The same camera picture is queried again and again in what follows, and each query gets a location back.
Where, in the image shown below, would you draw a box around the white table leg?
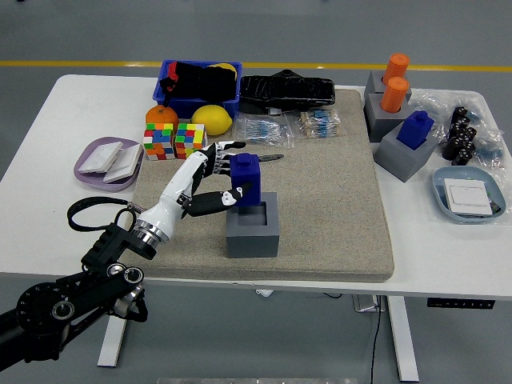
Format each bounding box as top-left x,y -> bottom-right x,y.
97,282 -> 136,368
386,295 -> 420,382

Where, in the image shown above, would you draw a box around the black cloth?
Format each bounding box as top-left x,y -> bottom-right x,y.
159,60 -> 238,101

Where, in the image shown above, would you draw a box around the white switch panel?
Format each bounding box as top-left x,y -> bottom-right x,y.
102,143 -> 143,185
442,178 -> 494,219
78,140 -> 124,174

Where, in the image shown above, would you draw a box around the clear bag of blue resistors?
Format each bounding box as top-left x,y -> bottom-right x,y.
231,114 -> 296,150
286,108 -> 343,140

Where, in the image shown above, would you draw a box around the blue plastic bin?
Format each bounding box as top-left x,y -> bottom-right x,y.
152,59 -> 244,120

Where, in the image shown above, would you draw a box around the black table control panel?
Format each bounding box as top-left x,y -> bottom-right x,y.
426,298 -> 496,310

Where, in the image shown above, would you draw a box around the blue square seal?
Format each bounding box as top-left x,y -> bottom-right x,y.
229,153 -> 263,208
396,110 -> 435,151

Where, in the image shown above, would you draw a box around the orange cylinder seal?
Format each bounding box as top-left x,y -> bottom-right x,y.
383,53 -> 411,83
379,76 -> 410,114

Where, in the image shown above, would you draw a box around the yellow lemon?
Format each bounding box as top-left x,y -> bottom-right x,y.
190,105 -> 234,136

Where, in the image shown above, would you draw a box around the white box under table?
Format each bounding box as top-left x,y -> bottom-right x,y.
351,294 -> 387,314

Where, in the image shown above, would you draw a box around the grey seal holder block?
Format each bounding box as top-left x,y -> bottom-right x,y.
226,191 -> 280,259
364,70 -> 413,101
374,122 -> 438,184
362,93 -> 411,143

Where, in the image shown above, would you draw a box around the black power cable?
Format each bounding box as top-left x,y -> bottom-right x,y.
370,295 -> 383,384

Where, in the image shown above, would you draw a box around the beige foam mat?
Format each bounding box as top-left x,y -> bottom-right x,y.
118,88 -> 395,284

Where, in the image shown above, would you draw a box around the blue-grey tray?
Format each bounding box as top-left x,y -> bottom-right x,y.
432,166 -> 507,224

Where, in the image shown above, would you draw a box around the orange fruit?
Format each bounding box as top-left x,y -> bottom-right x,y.
145,106 -> 180,127

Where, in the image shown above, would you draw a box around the purple tray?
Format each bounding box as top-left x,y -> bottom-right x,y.
73,136 -> 144,192

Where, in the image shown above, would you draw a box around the clear plastic bags of parts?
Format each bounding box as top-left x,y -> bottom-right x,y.
410,87 -> 506,161

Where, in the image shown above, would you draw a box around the colourful puzzle cube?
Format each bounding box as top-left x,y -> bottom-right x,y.
142,122 -> 176,162
174,122 -> 209,161

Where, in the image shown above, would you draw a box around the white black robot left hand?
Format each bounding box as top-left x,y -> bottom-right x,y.
135,140 -> 254,244

